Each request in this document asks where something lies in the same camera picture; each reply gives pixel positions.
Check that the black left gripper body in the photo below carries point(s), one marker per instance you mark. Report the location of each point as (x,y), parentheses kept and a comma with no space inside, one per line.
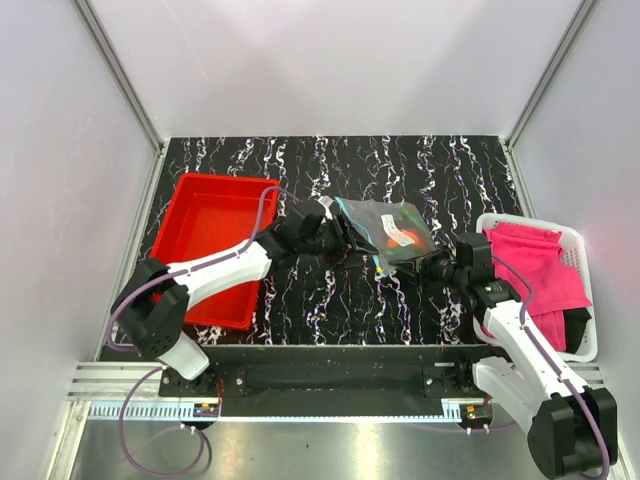
(329,243)

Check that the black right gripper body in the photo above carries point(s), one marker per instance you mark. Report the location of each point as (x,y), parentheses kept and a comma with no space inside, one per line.
(441,270)

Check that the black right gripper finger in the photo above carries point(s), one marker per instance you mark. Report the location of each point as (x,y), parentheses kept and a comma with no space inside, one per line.
(413,261)
(408,276)

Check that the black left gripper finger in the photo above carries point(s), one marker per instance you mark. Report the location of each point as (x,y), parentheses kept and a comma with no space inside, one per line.
(360,249)
(346,230)

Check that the orange fake fruit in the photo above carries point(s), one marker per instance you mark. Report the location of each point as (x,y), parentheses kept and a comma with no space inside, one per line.
(402,239)

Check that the clear zip top bag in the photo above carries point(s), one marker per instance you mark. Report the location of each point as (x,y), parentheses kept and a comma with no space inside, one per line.
(373,221)

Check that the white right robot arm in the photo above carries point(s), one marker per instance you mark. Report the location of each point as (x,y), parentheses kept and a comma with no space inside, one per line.
(570,427)

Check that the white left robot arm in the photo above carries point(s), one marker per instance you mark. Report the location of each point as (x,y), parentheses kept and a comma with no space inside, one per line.
(152,307)

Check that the green fake vegetable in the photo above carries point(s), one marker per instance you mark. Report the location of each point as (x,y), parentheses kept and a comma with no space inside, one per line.
(412,216)

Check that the pink cloth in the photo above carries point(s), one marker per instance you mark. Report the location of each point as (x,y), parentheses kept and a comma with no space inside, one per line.
(531,263)

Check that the red plastic bin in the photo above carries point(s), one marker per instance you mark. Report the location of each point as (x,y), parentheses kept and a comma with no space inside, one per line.
(208,214)

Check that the white plastic basket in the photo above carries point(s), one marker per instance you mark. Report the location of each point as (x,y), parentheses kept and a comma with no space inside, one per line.
(574,256)

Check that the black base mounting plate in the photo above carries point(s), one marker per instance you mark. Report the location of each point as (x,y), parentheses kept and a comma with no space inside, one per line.
(332,381)

